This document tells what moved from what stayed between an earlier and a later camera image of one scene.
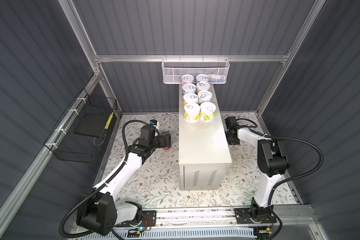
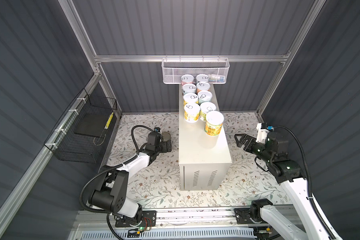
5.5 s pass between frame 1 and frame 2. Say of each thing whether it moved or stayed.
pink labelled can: stayed
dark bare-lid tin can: stayed
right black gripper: moved
